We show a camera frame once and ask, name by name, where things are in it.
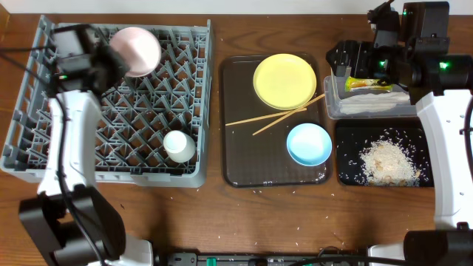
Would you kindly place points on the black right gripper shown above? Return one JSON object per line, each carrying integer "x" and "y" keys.
{"x": 361, "y": 51}

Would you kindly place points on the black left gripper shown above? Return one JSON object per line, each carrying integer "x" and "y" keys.
{"x": 111, "y": 61}

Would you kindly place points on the yellow green snack wrapper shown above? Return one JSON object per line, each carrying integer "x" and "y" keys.
{"x": 353, "y": 84}

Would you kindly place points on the white napkin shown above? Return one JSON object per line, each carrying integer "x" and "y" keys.
{"x": 372, "y": 103}

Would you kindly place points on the pink white bowl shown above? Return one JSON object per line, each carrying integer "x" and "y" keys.
{"x": 139, "y": 48}

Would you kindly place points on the light blue bowl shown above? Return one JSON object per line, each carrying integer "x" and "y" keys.
{"x": 309, "y": 144}

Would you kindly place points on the pile of rice waste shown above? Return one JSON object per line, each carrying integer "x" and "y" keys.
{"x": 388, "y": 162}

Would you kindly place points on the white paper cup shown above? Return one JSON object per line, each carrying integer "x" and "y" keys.
{"x": 179, "y": 146}

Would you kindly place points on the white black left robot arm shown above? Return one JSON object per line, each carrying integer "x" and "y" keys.
{"x": 69, "y": 220}

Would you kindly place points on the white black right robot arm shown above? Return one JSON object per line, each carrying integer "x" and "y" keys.
{"x": 408, "y": 70}

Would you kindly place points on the clear plastic waste bin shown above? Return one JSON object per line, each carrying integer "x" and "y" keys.
{"x": 334, "y": 93}

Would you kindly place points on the grey plastic dishwasher rack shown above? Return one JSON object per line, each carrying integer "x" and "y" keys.
{"x": 137, "y": 114}

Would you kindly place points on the black waste tray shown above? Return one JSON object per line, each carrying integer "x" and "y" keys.
{"x": 347, "y": 147}

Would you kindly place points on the lower wooden chopstick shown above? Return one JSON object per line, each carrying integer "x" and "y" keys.
{"x": 289, "y": 114}

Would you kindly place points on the wooden chopstick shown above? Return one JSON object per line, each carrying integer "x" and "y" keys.
{"x": 264, "y": 117}
{"x": 289, "y": 114}

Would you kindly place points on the upper wooden chopstick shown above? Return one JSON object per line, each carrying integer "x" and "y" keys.
{"x": 264, "y": 117}

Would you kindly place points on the yellow round plate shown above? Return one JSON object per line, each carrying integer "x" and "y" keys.
{"x": 284, "y": 81}

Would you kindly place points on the dark brown serving tray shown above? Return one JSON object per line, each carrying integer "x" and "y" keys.
{"x": 262, "y": 160}

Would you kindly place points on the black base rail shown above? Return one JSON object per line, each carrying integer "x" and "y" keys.
{"x": 192, "y": 259}

